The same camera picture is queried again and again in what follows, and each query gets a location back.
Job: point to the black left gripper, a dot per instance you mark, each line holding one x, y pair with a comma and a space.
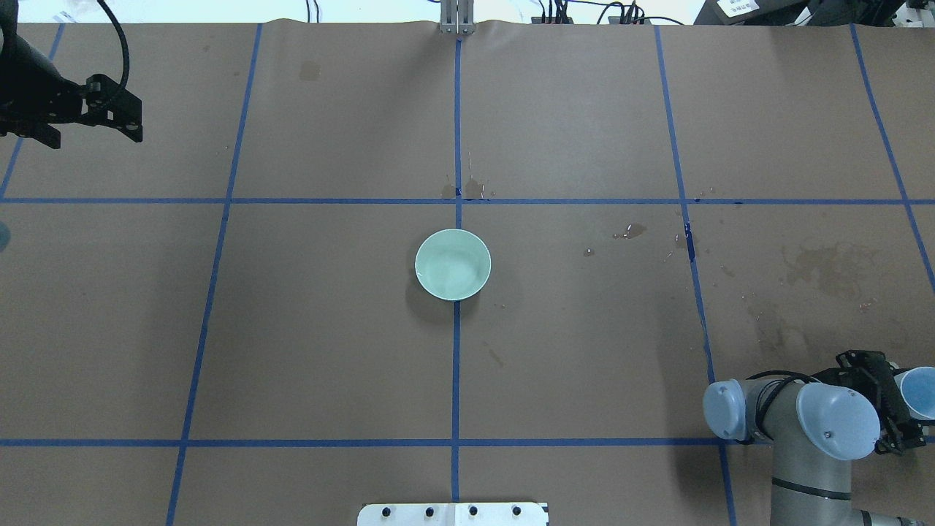
38, 98

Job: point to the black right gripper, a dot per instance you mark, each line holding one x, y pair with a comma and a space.
895, 426

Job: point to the light blue plastic cup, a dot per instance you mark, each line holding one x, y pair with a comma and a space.
917, 390

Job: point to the mint green ceramic bowl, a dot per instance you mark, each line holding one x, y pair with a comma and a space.
453, 264

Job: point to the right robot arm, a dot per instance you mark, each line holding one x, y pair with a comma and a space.
819, 424

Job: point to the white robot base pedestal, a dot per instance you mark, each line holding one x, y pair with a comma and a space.
478, 513

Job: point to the aluminium frame post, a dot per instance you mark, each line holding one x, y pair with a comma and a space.
457, 17

